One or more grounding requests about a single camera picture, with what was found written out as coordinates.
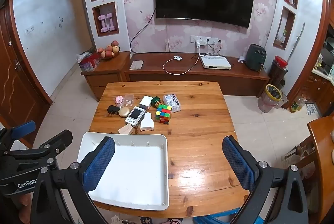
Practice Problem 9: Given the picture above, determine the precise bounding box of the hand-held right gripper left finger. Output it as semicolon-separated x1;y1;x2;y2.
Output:
31;136;116;224

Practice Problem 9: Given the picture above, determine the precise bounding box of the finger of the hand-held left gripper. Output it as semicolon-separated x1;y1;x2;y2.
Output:
0;121;36;146
5;130;73;162

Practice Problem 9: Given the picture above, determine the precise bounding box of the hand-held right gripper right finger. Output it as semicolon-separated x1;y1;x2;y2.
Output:
222;136;311;224

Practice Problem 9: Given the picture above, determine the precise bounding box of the white plastic tray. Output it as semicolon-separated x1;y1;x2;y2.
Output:
77;131;170;211

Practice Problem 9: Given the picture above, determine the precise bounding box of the beige wooden block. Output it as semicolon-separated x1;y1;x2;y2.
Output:
118;125;134;135

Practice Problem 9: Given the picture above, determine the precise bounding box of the white digital device with strap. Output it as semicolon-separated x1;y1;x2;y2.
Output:
125;106;147;128

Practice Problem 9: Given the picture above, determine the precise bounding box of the multicoloured puzzle cube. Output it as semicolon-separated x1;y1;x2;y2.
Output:
156;104;173;125

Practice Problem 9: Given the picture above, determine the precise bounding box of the person's left hand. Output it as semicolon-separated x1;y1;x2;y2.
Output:
16;194;33;216

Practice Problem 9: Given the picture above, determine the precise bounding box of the brown wooden door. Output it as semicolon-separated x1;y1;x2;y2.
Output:
0;0;51;141

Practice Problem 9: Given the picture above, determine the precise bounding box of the black plug adapter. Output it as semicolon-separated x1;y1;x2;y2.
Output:
107;105;120;117

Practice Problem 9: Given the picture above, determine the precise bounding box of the white plastic scraper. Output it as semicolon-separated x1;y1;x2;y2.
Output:
140;112;155;132

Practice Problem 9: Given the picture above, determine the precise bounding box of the blue plastic stool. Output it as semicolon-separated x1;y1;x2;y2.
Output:
201;208;264;224

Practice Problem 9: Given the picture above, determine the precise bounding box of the bin with yellow rim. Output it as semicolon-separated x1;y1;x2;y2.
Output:
258;84;283;113

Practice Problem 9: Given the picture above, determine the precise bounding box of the small wooden side cabinet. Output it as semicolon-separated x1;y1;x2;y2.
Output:
81;51;131;102

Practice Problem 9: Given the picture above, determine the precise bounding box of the white charger block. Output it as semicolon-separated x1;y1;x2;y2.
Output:
139;96;154;110

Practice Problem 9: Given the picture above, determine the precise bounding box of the yellow oil bottle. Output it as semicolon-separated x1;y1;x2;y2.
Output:
290;100;303;113

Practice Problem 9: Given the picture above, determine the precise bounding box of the red snack bag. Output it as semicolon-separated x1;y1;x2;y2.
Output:
78;52;101;71

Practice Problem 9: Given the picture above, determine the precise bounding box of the green bottle with gold cap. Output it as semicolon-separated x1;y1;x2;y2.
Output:
151;96;163;109

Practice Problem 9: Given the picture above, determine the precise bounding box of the wooden chair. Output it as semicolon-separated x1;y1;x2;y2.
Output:
282;116;334;224

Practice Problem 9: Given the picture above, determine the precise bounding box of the clear labelled plastic case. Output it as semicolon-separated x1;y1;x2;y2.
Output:
163;94;182;113

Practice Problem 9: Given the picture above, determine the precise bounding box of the long wooden television stand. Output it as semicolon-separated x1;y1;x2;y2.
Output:
125;53;270;98

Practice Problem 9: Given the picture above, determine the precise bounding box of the dark jar with red lid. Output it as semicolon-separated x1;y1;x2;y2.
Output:
269;56;288;86

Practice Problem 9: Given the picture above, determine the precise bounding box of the pile of red apples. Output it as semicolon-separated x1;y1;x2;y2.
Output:
97;41;121;60

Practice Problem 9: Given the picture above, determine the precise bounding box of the white set-top box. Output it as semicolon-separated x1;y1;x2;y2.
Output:
200;55;232;69

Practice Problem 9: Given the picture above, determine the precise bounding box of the wooden kitchen cabinet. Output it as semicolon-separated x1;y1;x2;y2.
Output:
303;70;334;116

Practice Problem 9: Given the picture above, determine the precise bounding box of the pink dumbbell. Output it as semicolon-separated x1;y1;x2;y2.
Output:
99;15;107;34
106;13;116;31

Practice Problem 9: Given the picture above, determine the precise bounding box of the sheathed sword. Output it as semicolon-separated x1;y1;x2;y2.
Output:
288;22;305;62

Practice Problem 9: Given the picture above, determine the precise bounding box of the white charging cable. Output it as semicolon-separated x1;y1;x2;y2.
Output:
163;41;202;75

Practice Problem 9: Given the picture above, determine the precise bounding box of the white wall socket strip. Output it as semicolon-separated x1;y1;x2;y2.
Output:
190;35;218;44

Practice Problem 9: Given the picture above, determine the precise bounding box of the black television cable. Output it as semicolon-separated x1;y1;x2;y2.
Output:
130;8;156;53

